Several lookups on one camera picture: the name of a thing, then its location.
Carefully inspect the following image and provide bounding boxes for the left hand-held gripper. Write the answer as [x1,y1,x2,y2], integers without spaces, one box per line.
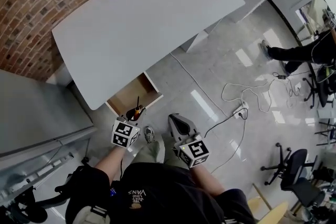
[111,106,147,150]

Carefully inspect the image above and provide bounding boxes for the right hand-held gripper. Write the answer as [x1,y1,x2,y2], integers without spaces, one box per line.
[167,113,211,168]

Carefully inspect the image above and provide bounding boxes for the orange-handled screwdriver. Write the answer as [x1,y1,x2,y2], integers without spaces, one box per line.
[133,95,144,116]

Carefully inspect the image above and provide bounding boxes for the white wooden drawer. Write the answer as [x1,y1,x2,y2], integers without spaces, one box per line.
[105,72,164,118]

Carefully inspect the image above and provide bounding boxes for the person's right forearm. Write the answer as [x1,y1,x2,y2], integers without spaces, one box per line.
[190,164,227,197]

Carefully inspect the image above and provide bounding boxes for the person's left forearm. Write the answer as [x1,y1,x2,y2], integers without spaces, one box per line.
[93,145,127,182]

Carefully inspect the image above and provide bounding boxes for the person's grey sneaker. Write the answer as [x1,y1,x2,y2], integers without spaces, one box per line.
[144,125,156,144]

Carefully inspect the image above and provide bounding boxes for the person's beige trousers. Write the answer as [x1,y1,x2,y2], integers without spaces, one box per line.
[133,138,165,166]

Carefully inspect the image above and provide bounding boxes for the white power strip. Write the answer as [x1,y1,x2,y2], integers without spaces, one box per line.
[232,101,249,120]

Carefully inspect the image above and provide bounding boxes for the person in black shirt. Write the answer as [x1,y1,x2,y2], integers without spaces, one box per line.
[65,162,255,224]

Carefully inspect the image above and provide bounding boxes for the white desk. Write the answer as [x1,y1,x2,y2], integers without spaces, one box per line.
[51,0,246,111]

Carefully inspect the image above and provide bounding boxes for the grey refrigerator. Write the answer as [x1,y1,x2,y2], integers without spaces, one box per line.
[0,69,96,209]

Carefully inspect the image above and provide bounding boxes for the black power adapter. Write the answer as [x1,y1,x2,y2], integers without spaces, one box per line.
[272,72,289,81]

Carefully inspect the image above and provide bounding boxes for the black swivel chair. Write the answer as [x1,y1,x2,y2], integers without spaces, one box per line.
[261,143,327,208]
[303,65,336,109]

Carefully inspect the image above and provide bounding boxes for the light wooden stool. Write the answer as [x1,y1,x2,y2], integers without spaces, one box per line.
[248,183,289,224]

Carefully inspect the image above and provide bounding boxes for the black high-back office chair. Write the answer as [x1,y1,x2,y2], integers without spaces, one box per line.
[7,165,89,224]

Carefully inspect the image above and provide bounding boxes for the long looped white cord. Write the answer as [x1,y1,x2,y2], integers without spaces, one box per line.
[221,81,277,113]

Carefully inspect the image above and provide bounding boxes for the black power cable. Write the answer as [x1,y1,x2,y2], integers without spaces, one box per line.
[204,108,249,174]

